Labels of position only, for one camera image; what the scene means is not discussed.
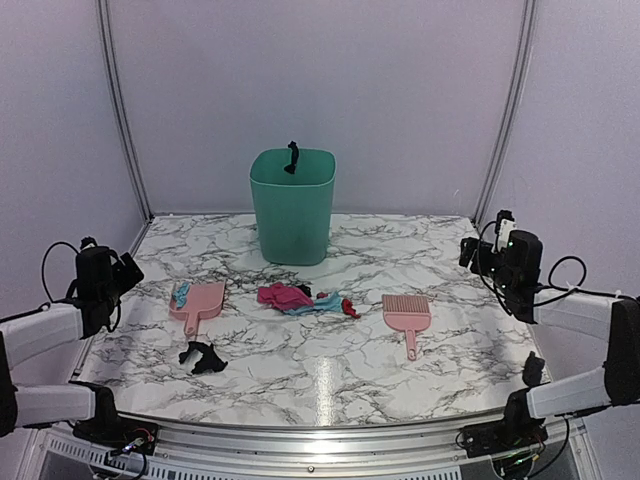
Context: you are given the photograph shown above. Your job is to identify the pink plastic dustpan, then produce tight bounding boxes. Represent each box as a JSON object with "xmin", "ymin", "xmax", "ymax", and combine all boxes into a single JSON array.
[{"xmin": 169, "ymin": 282, "xmax": 225, "ymax": 339}]

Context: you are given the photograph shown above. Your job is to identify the pink plastic hand brush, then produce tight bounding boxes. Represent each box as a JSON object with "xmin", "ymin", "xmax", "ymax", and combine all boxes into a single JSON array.
[{"xmin": 382, "ymin": 294, "xmax": 432, "ymax": 361}]

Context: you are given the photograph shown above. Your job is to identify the red paper scrap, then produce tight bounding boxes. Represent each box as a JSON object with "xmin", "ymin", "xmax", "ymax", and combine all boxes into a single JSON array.
[{"xmin": 341, "ymin": 298, "xmax": 361, "ymax": 319}]

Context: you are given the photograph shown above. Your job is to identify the magenta paper sheet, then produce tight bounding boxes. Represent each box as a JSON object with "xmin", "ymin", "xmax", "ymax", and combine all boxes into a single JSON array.
[{"xmin": 257, "ymin": 283, "xmax": 314, "ymax": 315}]

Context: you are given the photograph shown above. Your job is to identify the light blue paper scrap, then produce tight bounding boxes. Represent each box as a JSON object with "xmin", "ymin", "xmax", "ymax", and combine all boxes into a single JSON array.
[{"xmin": 284, "ymin": 292, "xmax": 343, "ymax": 316}]

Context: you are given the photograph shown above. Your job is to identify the small black paper scrap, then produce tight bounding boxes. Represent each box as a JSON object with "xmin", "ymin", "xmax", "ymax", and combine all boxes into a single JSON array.
[{"xmin": 297, "ymin": 284, "xmax": 312, "ymax": 297}]

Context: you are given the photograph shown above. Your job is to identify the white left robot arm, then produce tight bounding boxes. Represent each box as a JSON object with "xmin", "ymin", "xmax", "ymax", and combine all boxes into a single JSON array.
[{"xmin": 1, "ymin": 237, "xmax": 144, "ymax": 445}]

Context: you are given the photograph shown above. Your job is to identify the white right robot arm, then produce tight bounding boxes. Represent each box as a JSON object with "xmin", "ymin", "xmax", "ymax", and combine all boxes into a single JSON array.
[{"xmin": 530, "ymin": 227, "xmax": 639, "ymax": 435}]

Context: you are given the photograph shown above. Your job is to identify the green plastic waste bin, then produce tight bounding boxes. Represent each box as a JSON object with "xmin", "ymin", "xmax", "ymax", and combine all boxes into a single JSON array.
[{"xmin": 249, "ymin": 147, "xmax": 337, "ymax": 266}]

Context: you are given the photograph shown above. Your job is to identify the black strip on bin rim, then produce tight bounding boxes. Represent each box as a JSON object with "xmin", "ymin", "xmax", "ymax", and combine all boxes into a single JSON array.
[{"xmin": 284, "ymin": 141, "xmax": 300, "ymax": 175}]

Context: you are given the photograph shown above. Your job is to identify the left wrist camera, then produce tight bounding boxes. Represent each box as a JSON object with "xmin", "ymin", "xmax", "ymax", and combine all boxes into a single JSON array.
[{"xmin": 80, "ymin": 237, "xmax": 97, "ymax": 250}]

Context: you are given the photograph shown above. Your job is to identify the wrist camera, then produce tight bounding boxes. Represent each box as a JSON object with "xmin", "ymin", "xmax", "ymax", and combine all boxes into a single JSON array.
[
  {"xmin": 80, "ymin": 237, "xmax": 97, "ymax": 250},
  {"xmin": 494, "ymin": 210, "xmax": 517, "ymax": 253}
]

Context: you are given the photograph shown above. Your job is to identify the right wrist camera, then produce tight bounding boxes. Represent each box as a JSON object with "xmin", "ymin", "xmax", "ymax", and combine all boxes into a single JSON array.
[{"xmin": 494, "ymin": 210, "xmax": 517, "ymax": 253}]

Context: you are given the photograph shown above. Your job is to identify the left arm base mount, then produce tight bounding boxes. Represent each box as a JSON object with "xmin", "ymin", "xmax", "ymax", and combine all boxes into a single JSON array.
[{"xmin": 72, "ymin": 418, "xmax": 159, "ymax": 456}]

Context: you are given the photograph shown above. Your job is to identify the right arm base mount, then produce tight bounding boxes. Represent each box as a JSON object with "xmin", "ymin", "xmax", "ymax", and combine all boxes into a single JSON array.
[{"xmin": 456, "ymin": 420, "xmax": 548, "ymax": 458}]

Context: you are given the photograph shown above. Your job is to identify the aluminium front table rail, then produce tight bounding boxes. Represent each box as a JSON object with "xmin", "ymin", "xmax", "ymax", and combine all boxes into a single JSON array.
[{"xmin": 29, "ymin": 399, "xmax": 596, "ymax": 480}]

